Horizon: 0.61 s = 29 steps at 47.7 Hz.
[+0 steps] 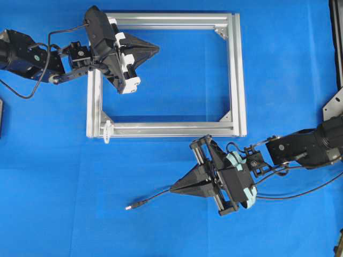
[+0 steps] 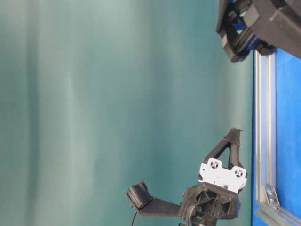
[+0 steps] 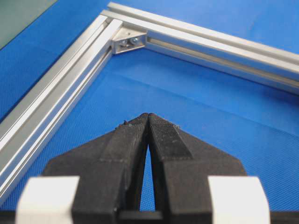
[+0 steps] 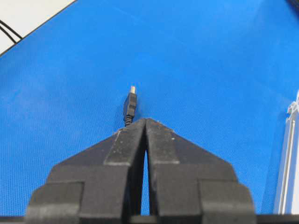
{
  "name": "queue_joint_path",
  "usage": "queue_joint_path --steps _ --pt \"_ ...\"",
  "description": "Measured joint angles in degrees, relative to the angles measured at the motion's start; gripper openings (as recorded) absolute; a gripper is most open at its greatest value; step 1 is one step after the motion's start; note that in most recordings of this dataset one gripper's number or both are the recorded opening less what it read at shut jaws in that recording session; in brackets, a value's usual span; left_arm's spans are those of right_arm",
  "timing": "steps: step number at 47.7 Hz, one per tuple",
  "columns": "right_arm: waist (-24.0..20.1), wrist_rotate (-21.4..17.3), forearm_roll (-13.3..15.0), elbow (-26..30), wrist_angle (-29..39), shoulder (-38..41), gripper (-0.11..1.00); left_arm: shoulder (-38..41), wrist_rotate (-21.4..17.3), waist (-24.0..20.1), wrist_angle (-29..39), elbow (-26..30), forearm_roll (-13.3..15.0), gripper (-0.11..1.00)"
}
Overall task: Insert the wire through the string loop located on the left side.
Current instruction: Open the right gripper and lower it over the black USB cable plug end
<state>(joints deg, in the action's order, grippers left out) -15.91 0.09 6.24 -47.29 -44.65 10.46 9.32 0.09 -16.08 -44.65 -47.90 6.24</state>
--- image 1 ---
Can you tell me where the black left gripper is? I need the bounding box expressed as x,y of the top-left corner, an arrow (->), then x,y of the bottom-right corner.
108,18 -> 160,94

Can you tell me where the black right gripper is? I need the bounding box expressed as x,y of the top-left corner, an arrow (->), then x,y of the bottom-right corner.
170,135 -> 239,216

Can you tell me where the black cable with plug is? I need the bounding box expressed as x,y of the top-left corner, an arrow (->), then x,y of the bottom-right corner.
125,170 -> 343,210

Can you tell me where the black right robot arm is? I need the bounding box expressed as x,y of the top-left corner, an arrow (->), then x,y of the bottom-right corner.
169,115 -> 342,216

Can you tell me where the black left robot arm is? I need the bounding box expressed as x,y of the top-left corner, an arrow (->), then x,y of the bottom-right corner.
1,18 -> 160,94

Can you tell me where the white zip tie loop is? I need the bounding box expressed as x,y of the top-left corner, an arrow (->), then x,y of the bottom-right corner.
103,120 -> 113,144

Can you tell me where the dark plate at left edge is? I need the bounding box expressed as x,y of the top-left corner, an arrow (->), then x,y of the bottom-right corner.
0,99 -> 4,135

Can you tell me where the dark object bottom right corner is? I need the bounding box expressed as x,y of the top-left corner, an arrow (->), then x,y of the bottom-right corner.
333,229 -> 343,257

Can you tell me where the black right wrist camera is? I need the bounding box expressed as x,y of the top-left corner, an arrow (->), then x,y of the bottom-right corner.
217,151 -> 257,209

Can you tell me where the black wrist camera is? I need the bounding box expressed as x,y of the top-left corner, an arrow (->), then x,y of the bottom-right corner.
217,151 -> 257,209
84,5 -> 125,94

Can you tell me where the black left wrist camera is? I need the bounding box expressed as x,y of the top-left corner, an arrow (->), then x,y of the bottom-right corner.
84,5 -> 125,94

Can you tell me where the silver aluminium extrusion frame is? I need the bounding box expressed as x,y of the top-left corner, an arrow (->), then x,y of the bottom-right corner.
86,12 -> 247,139

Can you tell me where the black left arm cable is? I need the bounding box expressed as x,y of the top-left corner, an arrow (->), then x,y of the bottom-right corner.
0,23 -> 89,100

